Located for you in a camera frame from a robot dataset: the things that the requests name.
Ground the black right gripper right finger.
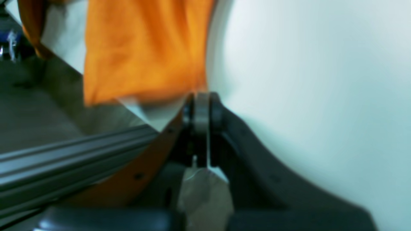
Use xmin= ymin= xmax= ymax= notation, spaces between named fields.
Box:
xmin=193 ymin=93 xmax=376 ymax=231

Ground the orange t-shirt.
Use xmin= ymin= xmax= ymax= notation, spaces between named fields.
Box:
xmin=18 ymin=0 xmax=215 ymax=106

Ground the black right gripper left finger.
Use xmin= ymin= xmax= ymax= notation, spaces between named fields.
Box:
xmin=35 ymin=94 xmax=194 ymax=231

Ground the aluminium table frame rail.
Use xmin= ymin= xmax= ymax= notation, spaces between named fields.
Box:
xmin=0 ymin=125 xmax=158 ymax=218

